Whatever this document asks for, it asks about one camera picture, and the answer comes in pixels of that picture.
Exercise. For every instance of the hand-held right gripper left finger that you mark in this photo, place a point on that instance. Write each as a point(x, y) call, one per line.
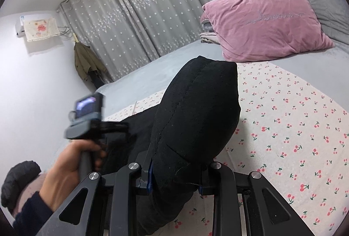
point(148, 189)

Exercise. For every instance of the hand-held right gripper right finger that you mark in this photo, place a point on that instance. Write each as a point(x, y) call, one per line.
point(201, 190)

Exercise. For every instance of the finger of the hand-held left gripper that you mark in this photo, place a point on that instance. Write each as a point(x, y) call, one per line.
point(116, 127)

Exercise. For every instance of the black coat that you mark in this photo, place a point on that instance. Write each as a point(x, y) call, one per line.
point(190, 116)

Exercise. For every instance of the person's left forearm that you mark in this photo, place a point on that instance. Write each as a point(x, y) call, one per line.
point(30, 217)

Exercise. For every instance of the person's left hand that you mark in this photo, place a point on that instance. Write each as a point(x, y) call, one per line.
point(62, 178)

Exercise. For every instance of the grey bed sheet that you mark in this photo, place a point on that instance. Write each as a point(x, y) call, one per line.
point(141, 80)

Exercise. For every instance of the olive green hanging jacket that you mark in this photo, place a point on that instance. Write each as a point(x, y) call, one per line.
point(87, 61)

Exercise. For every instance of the black fuzzy cloth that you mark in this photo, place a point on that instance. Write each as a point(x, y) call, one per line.
point(19, 178)

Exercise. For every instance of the pale pink cloth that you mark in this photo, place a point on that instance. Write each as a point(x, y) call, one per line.
point(31, 193)

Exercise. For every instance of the cherry print sheet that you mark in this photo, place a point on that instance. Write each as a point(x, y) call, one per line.
point(286, 129)

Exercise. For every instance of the printed air conditioner cover cloth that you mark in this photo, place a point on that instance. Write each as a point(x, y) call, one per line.
point(41, 28)

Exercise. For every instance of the white air conditioner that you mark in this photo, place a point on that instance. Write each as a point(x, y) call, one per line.
point(19, 27)

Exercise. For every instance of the grey star print curtain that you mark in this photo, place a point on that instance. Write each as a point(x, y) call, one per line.
point(136, 7)

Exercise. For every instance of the folded bedding stack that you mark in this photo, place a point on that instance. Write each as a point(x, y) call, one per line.
point(210, 35)

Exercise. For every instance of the pink velvet pillow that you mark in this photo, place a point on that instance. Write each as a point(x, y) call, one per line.
point(267, 28)

